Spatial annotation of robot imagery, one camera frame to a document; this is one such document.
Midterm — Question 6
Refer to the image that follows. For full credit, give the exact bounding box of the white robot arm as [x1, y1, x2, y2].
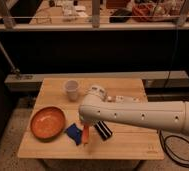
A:
[79, 85, 189, 135]

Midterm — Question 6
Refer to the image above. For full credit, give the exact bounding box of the orange ceramic bowl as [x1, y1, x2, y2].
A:
[30, 107, 66, 140]

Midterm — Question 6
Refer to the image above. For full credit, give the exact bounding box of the blue cloth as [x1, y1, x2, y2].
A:
[65, 123, 82, 145]

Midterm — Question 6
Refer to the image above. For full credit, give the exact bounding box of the black white striped block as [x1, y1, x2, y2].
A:
[94, 121, 112, 141]

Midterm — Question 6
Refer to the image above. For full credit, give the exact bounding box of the wooden table board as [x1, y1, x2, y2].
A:
[18, 78, 164, 160]

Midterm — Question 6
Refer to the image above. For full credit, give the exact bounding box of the white plastic cup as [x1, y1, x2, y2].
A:
[64, 80, 79, 101]

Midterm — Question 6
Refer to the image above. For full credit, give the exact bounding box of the grey metal beam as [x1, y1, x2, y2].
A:
[4, 70, 189, 93]

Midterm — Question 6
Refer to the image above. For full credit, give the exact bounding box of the metal diagonal strut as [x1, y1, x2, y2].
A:
[0, 41, 21, 79]

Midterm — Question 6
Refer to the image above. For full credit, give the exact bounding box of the black object on shelf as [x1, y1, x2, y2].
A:
[109, 8, 132, 23]

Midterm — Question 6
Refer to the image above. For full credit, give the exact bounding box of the red object on shelf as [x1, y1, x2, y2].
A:
[131, 3, 166, 23]

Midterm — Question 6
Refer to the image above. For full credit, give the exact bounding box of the black cable on floor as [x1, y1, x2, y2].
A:
[158, 129, 189, 169]

